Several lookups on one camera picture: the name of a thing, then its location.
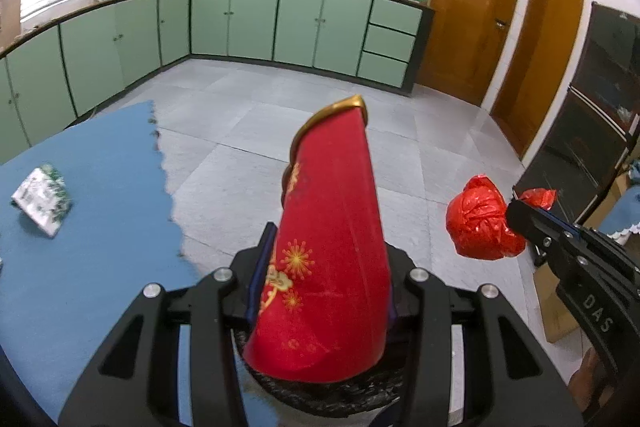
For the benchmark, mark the brown wooden door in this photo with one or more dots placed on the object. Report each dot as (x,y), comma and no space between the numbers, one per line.
(465,7)
(545,57)

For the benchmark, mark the red plastic bag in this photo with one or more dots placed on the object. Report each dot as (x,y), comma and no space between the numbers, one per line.
(480,217)

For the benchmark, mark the black glass cabinet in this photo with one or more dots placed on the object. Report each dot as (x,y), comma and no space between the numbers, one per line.
(590,117)

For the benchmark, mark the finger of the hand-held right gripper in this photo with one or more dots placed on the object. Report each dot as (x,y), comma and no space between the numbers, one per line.
(535,227)
(600,238)

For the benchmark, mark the blue cloth with lace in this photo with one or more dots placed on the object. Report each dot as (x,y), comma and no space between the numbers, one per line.
(622,209)

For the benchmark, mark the red and gold paper box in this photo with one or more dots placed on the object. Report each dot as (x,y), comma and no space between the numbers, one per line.
(330,232)

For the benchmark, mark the green lower kitchen cabinets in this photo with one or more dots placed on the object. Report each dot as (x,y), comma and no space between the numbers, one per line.
(250,22)

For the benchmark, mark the brown cardboard box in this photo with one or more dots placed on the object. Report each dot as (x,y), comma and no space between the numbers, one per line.
(10,9)
(552,307)

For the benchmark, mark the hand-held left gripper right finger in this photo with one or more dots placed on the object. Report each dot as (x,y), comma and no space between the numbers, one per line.
(401,284)

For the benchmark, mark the blue foam mat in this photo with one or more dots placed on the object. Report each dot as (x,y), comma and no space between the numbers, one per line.
(100,257)

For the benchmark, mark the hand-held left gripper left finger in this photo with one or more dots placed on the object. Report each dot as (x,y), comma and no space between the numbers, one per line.
(256,278)

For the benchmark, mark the black trash bag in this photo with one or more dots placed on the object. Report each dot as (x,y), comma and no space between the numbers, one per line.
(325,399)

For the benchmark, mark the person's right hand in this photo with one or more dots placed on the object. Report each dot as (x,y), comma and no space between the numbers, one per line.
(586,374)

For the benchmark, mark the green and white carton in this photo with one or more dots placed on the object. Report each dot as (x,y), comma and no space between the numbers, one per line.
(42,202)

